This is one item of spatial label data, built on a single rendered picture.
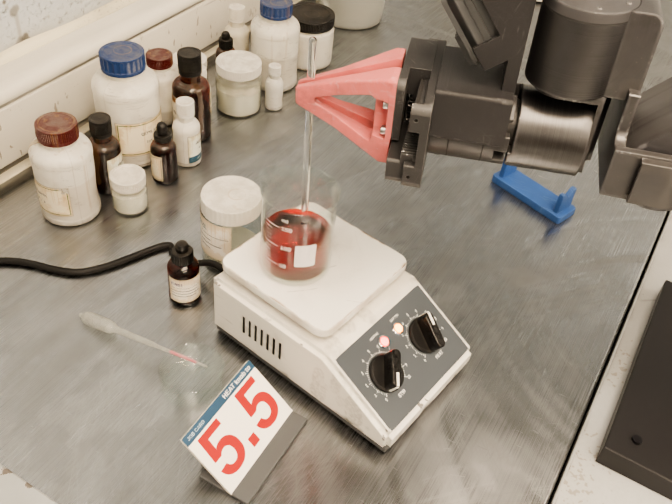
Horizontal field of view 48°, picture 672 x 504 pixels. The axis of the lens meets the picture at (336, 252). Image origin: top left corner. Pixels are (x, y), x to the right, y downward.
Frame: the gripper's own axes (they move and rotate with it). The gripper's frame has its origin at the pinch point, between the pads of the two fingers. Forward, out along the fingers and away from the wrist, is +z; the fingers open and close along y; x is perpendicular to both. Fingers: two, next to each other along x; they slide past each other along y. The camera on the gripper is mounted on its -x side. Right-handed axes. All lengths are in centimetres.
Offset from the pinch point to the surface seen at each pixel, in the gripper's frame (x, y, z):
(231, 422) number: 21.8, 14.0, 2.3
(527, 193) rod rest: 24.5, -26.1, -20.8
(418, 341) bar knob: 20.0, 3.7, -11.0
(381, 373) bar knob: 19.7, 8.1, -8.5
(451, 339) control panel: 21.4, 1.5, -13.9
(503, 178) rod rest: 24.4, -28.1, -17.9
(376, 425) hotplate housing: 21.9, 11.6, -8.9
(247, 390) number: 21.5, 11.1, 1.9
